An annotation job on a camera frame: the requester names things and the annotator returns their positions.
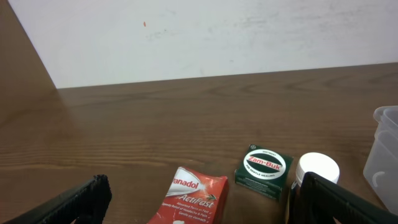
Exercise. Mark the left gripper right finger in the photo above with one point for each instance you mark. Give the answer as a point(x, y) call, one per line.
point(318, 200)

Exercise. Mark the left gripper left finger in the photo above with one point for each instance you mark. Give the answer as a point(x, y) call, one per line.
point(86, 203)

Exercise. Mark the clear plastic container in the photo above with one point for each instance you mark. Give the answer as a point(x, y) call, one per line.
point(381, 166)

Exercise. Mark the dark bottle white cap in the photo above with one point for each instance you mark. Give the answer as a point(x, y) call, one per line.
point(318, 163)

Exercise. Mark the green Zam-Buk box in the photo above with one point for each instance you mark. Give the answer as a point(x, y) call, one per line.
point(263, 171)

